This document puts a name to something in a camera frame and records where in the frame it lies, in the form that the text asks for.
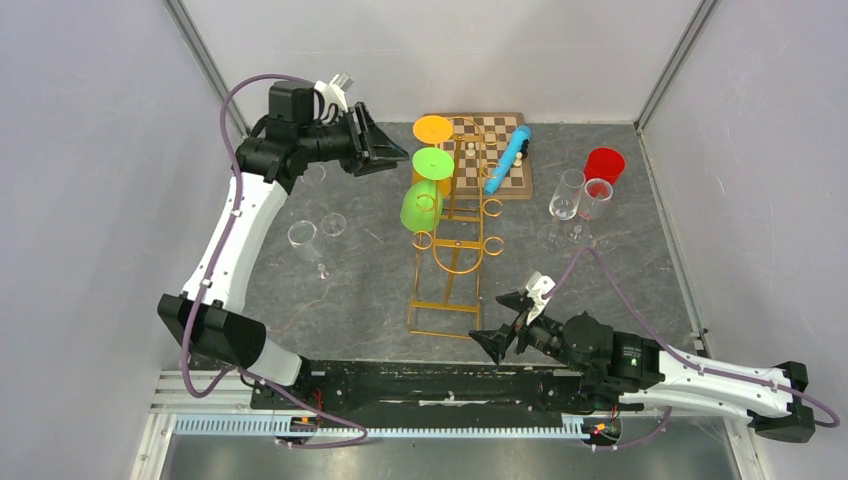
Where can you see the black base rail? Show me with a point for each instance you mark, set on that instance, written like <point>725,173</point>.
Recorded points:
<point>465,395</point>

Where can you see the blue cylinder tube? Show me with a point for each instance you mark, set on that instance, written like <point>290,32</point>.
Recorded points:
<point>519,140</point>

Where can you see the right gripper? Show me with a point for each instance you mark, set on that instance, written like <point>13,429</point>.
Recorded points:
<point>496,340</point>

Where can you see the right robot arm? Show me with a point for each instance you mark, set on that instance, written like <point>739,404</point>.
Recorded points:
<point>768,399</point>

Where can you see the wooden chessboard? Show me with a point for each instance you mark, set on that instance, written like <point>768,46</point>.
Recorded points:
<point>490,132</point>

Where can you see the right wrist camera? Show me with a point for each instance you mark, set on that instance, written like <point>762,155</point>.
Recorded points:
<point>537,287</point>

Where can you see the green plastic wine glass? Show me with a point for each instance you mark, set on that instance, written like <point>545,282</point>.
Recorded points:
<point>423,203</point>

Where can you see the red plastic wine glass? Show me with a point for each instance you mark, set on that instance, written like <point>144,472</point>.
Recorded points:
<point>606,164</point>

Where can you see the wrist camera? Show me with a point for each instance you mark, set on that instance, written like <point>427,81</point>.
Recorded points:
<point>537,287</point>
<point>333,93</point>

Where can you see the orange plastic wine glass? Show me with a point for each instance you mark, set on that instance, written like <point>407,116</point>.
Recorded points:
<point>434,136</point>

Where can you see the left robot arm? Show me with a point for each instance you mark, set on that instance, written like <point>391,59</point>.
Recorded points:
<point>307,122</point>

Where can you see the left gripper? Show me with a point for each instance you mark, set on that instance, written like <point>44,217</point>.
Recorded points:
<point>380,153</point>

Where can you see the gold wire glass rack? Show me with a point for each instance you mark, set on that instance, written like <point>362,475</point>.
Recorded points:
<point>449,259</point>

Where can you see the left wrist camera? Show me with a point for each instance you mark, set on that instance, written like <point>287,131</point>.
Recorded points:
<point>333,93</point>

